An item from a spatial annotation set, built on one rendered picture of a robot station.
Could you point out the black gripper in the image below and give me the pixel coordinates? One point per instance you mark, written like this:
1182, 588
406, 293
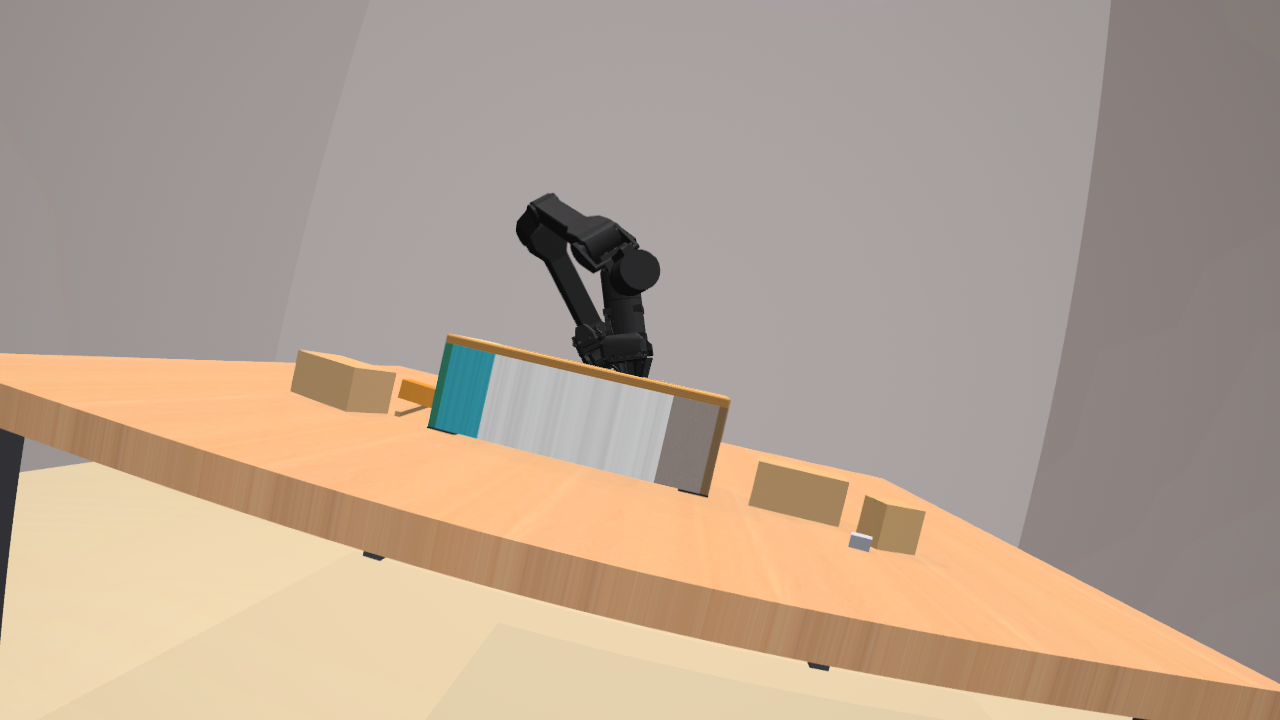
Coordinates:
628, 345

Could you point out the tan cardboard box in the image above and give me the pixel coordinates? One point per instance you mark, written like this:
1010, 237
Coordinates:
894, 525
799, 491
343, 383

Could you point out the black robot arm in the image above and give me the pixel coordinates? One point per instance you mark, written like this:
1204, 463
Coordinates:
547, 226

